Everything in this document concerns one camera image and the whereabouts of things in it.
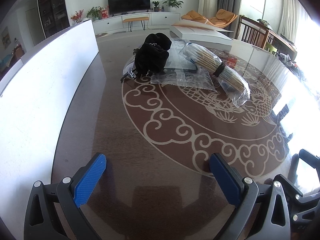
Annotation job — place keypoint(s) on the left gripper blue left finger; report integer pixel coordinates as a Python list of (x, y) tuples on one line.
[(41, 218)]

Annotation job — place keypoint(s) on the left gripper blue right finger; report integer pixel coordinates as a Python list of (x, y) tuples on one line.
[(267, 202)]

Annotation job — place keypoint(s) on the cotton swab bag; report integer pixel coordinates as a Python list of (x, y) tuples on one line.
[(234, 85)]

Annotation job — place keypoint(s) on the black cloth pouch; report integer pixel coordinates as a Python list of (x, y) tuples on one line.
[(152, 56)]

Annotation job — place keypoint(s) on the white storage box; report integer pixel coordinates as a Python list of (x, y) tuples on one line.
[(35, 96)]

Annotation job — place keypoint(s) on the phone case in plastic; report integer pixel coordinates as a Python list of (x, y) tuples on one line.
[(180, 72)]

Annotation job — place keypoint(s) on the wooden side table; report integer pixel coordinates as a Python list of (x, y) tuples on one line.
[(282, 44)]

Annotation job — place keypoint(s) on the wooden dining chair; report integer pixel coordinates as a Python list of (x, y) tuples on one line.
[(252, 32)]

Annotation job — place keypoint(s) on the white flat carton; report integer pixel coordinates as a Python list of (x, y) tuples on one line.
[(196, 31)]

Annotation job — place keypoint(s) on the red flower vase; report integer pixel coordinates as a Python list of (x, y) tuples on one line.
[(77, 16)]

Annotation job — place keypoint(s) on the orange lounge chair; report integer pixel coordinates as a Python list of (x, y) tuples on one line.
[(222, 19)]

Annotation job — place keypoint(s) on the white tv cabinet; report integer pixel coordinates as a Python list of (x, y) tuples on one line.
[(114, 24)]

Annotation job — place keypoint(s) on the dark display cabinet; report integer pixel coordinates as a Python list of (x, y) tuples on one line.
[(53, 16)]

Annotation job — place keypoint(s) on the green potted plant left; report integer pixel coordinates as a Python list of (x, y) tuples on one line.
[(95, 13)]

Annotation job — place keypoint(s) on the green potted plant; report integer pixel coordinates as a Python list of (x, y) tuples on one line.
[(173, 5), (95, 13)]

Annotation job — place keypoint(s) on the orange wooden bench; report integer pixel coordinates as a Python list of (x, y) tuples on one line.
[(130, 22)]

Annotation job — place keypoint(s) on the green potted plant right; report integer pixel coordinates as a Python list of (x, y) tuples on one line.
[(173, 5)]

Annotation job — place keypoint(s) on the black flat television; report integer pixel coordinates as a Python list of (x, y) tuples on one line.
[(122, 6)]

